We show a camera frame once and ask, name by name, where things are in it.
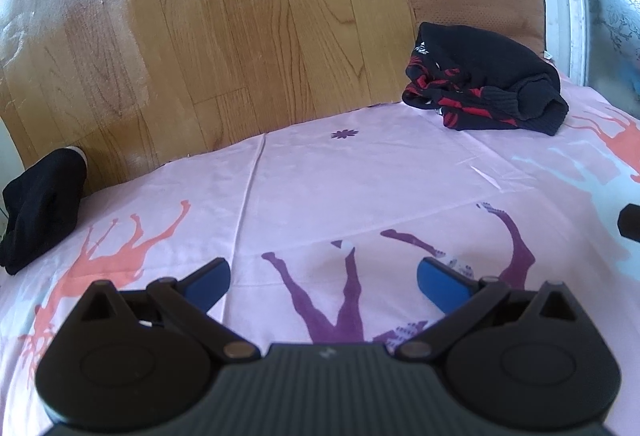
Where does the wooden headboard panel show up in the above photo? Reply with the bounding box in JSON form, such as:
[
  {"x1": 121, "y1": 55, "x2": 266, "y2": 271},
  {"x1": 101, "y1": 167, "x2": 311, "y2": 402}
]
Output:
[{"x1": 1, "y1": 0, "x2": 414, "y2": 191}]

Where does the pink printed bed sheet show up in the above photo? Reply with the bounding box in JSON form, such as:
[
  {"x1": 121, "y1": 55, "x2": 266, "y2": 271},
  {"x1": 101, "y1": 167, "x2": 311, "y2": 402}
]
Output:
[{"x1": 1, "y1": 82, "x2": 639, "y2": 435}]

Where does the black folded garment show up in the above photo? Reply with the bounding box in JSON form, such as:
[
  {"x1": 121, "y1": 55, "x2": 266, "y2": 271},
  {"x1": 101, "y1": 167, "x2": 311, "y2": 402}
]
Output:
[{"x1": 1, "y1": 146, "x2": 88, "y2": 276}]

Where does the navy red reindeer sweater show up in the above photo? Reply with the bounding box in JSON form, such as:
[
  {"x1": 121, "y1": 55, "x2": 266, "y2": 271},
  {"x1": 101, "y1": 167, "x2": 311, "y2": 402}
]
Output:
[{"x1": 402, "y1": 22, "x2": 568, "y2": 136}]

